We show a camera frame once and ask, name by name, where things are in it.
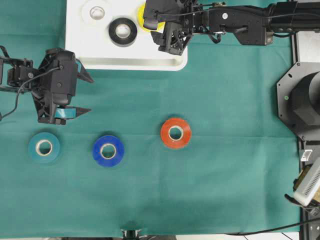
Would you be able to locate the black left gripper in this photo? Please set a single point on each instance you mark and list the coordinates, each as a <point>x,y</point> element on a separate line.
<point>55,89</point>

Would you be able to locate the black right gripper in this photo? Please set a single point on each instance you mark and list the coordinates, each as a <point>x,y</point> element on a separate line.
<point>183,19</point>

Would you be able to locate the yellow tape roll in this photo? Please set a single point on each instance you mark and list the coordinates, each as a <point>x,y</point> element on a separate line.
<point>141,20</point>

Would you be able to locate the black tape roll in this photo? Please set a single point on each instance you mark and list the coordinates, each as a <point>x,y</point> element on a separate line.
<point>122,32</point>

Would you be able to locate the white tape roll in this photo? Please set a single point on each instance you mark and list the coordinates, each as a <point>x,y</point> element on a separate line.
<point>96,12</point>

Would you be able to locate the teal tape roll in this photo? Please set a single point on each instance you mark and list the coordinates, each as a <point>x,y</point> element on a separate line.
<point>43,148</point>

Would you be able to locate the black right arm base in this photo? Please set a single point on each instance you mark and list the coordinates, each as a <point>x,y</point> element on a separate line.
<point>298,100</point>

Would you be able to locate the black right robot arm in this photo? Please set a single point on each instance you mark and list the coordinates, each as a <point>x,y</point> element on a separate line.
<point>257,26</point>

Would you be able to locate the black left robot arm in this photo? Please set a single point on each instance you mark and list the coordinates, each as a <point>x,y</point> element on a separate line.
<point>22,77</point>

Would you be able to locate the white plastic tray case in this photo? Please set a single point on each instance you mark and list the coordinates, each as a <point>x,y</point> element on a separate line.
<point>92,44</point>

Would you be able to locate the blue tape roll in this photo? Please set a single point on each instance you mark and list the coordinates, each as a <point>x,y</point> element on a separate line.
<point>108,151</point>

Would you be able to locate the red tape roll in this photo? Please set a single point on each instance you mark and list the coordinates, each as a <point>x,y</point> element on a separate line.
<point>176,133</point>

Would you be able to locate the white perforated box device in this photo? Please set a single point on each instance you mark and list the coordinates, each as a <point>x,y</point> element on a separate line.
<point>309,185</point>

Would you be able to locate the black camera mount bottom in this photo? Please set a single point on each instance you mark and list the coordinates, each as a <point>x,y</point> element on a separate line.
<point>133,234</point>

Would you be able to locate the aluminium frame rail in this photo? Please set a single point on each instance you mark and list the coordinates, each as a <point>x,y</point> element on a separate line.
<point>306,47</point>

